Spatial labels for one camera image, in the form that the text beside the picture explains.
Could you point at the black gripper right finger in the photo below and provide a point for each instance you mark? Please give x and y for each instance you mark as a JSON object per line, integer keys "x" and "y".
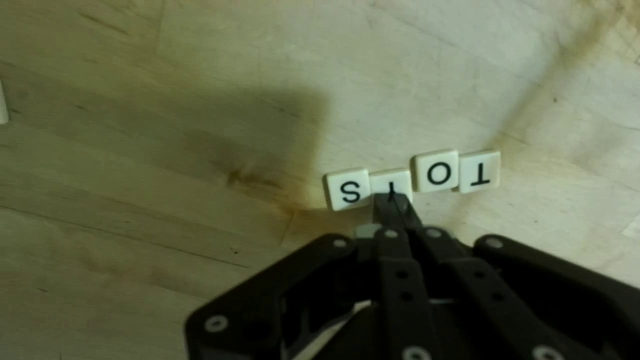
{"x": 532, "y": 300}

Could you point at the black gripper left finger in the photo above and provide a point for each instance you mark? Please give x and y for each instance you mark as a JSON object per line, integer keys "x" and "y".
{"x": 293, "y": 300}

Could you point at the cream letter tile S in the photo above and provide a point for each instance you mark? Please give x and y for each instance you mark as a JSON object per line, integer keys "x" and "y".
{"x": 348, "y": 191}

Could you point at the cream letter tile I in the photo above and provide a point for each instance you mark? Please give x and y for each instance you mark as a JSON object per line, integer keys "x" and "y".
{"x": 391, "y": 183}

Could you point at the cream letter tile T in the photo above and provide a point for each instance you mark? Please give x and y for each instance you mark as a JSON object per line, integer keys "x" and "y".
{"x": 480, "y": 173}

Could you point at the cream letter tile O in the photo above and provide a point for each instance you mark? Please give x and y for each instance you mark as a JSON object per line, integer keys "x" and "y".
{"x": 437, "y": 171}

